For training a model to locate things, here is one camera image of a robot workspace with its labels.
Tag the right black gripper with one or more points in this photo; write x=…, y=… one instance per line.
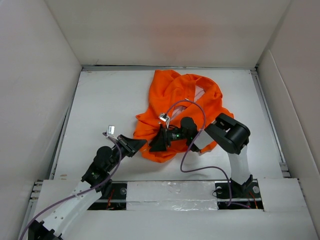
x=161, y=141

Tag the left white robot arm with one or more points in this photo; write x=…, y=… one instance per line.
x=55, y=221

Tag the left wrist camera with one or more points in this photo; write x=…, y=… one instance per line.
x=110, y=130

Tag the orange zip jacket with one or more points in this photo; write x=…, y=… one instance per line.
x=187, y=95

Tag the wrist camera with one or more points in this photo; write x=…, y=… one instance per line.
x=165, y=118
x=110, y=130

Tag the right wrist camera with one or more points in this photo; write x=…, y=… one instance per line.
x=165, y=118

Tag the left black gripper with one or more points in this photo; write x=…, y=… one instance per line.
x=131, y=145

